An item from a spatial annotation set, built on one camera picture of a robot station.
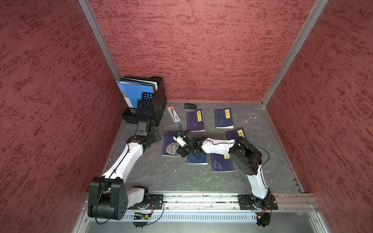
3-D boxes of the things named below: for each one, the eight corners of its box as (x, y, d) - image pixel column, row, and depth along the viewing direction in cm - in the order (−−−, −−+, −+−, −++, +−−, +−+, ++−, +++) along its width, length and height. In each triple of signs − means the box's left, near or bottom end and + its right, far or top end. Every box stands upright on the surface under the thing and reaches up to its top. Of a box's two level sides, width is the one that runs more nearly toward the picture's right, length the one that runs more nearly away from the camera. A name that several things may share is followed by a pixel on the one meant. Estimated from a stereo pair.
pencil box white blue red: (175, 124, 109) (175, 123, 107) (166, 107, 120) (165, 106, 118) (181, 122, 111) (181, 120, 109) (171, 105, 122) (171, 104, 120)
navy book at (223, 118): (215, 128, 107) (216, 125, 105) (213, 110, 119) (213, 107, 116) (233, 128, 107) (234, 126, 105) (229, 110, 119) (230, 108, 116)
